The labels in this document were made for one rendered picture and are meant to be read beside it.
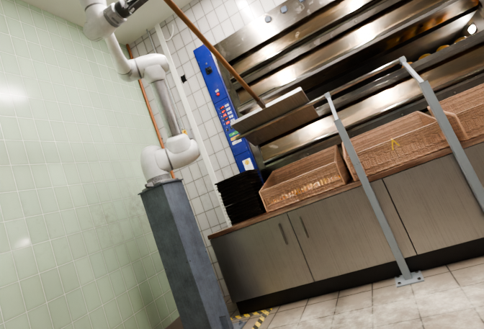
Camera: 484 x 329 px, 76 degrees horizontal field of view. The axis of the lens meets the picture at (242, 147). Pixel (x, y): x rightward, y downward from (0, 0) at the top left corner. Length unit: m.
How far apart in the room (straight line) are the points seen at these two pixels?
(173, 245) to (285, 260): 0.71
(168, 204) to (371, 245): 1.22
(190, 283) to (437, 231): 1.41
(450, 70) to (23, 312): 2.85
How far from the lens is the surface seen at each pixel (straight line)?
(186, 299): 2.08
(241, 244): 2.20
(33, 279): 2.00
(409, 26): 2.51
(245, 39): 2.85
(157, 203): 2.04
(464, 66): 2.62
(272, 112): 2.18
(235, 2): 3.02
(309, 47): 2.66
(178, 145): 2.07
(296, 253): 2.09
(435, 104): 1.93
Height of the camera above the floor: 0.71
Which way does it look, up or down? 9 degrees up
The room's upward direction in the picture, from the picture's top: 21 degrees counter-clockwise
